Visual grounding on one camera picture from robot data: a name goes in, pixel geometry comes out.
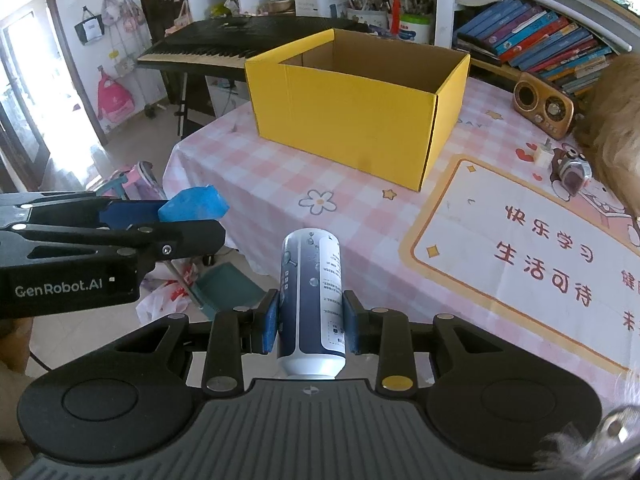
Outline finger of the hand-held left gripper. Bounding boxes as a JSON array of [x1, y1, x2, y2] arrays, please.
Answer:
[[0, 191, 173, 228], [0, 219, 227, 276]]

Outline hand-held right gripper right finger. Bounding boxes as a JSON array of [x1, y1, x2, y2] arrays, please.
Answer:
[[341, 289, 506, 395]]

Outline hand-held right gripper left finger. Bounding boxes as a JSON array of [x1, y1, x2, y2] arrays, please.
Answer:
[[107, 287, 282, 396]]

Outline light blue soft packet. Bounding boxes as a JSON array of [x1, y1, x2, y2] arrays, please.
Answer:
[[157, 184, 231, 222]]

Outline white and navy bottle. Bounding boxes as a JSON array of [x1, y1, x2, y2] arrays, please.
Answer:
[[276, 227, 348, 378]]

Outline yellow cardboard box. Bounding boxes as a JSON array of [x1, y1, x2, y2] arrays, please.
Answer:
[[244, 28, 472, 192]]

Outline pink checkered desktop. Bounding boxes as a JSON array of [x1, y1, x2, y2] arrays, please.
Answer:
[[162, 77, 640, 411]]

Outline pink and purple backpack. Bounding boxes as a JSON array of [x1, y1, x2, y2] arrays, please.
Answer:
[[95, 160, 168, 201]]

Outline white and red plastic bag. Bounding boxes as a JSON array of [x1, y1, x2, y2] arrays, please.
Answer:
[[137, 260, 201, 326]]

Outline pink hanging backpack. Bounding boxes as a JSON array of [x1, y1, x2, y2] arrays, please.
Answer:
[[96, 66, 135, 123]]

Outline black keyboard stand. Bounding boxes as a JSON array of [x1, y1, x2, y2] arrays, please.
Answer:
[[175, 70, 241, 138]]

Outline printed desk mat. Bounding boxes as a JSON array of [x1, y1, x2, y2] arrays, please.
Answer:
[[400, 155, 640, 376]]

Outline white and black tote bag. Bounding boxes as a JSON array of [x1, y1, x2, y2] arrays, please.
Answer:
[[75, 7, 106, 46]]

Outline black electronic keyboard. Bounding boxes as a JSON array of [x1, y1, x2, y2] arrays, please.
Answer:
[[136, 15, 371, 81]]

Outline pink hanging bags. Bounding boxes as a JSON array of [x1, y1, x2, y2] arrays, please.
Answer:
[[102, 0, 146, 33]]

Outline pink tote bag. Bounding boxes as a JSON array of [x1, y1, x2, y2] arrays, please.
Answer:
[[172, 0, 194, 36]]

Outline dark door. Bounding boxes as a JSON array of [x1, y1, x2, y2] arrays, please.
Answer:
[[132, 0, 187, 106]]

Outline small white plug adapter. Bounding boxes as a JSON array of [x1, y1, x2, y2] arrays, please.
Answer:
[[532, 137, 556, 166]]

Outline wooden retro radio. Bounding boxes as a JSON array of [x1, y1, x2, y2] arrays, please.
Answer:
[[512, 72, 576, 141]]

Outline pen holder with pens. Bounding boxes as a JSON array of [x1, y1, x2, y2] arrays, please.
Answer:
[[346, 0, 391, 28]]

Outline white tub with green lid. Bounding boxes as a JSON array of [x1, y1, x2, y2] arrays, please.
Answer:
[[399, 14, 432, 45]]

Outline long-haired orange cat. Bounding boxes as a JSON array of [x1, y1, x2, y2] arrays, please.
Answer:
[[532, 52, 640, 480]]

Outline row of blue spined books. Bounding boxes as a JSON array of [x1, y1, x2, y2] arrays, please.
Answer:
[[456, 0, 616, 96]]

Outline wooden bookshelf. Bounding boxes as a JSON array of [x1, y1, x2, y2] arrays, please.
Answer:
[[470, 0, 640, 98]]

